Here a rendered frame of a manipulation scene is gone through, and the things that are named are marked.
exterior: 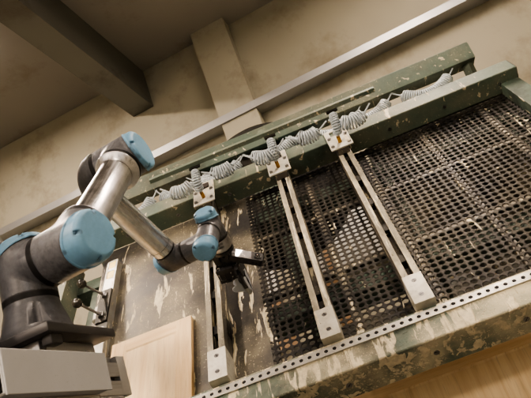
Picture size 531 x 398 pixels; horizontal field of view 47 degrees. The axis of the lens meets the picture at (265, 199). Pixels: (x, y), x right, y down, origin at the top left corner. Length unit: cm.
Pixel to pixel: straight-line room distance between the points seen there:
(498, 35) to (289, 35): 155
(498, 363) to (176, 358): 101
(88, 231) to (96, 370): 29
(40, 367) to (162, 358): 112
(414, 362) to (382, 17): 343
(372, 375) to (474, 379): 36
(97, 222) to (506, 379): 128
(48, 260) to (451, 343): 107
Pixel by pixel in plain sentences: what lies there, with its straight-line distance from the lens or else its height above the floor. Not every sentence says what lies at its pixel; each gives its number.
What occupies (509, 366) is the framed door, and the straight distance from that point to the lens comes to 200.
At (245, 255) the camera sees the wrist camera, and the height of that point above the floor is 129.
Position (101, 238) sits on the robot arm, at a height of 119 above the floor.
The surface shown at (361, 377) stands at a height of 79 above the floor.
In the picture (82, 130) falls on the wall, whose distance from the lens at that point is 551.
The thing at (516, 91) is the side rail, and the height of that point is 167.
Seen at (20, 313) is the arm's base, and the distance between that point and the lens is 133.
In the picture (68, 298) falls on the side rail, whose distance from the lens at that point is 275.
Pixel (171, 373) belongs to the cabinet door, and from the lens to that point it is 206.
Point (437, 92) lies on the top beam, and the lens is 280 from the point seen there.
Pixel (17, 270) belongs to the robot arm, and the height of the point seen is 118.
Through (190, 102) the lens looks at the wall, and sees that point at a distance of 503.
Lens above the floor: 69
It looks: 22 degrees up
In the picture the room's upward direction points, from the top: 20 degrees counter-clockwise
